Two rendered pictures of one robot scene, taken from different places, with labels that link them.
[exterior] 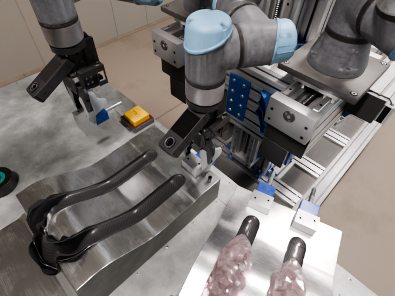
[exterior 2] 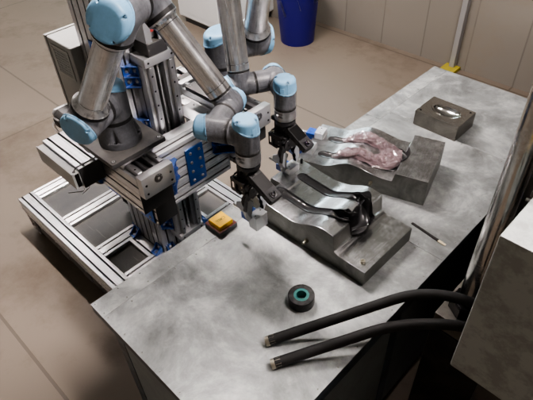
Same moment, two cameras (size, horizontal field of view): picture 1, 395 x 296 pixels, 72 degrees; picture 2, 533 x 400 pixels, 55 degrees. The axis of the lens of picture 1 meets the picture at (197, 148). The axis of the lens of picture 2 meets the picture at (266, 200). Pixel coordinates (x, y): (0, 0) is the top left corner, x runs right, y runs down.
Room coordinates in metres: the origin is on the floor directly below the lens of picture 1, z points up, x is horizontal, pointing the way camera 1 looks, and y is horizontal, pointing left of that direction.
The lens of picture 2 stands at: (0.44, 1.47, 2.08)
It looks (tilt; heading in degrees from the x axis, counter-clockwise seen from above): 42 degrees down; 273
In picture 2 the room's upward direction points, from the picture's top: 3 degrees counter-clockwise
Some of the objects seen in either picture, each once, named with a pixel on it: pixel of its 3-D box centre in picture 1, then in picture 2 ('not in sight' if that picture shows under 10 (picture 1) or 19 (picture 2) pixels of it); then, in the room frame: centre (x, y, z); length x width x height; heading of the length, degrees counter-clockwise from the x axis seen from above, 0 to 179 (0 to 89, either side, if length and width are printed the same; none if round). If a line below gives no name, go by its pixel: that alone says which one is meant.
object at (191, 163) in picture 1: (206, 157); (281, 164); (0.44, -0.02, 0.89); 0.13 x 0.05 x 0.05; 136
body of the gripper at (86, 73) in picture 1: (78, 64); (247, 176); (0.55, 0.28, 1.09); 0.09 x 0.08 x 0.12; 136
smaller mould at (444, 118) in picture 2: not in sight; (443, 117); (-0.25, -0.39, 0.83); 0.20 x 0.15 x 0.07; 136
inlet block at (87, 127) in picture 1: (100, 113); (247, 212); (0.56, 0.27, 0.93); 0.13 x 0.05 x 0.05; 136
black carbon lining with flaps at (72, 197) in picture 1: (109, 200); (327, 197); (0.29, 0.19, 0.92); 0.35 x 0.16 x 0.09; 136
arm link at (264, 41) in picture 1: (257, 39); (270, 79); (0.47, -0.10, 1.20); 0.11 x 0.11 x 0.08; 16
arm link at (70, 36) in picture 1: (62, 30); (247, 156); (0.54, 0.29, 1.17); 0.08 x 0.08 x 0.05
